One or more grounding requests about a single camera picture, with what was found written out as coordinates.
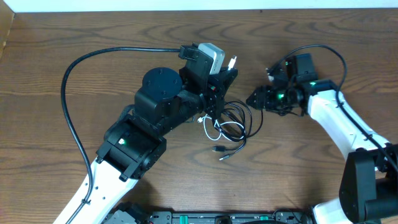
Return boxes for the black usb cable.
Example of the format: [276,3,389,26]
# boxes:
[213,100,264,161]

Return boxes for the white usb cable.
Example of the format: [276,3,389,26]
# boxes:
[197,55,246,141]

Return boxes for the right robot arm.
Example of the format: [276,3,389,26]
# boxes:
[246,54,397,223]

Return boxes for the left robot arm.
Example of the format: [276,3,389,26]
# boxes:
[56,46,238,223]

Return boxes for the cardboard side panel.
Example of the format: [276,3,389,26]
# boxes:
[0,0,15,57]

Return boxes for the right black camera cable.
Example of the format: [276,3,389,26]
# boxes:
[269,44,398,175]

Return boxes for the black camera cable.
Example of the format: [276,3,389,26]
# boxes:
[269,44,398,175]
[60,46,182,224]

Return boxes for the left black camera cable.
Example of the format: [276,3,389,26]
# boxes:
[60,46,182,224]

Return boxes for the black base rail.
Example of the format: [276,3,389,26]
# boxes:
[102,203,314,224]

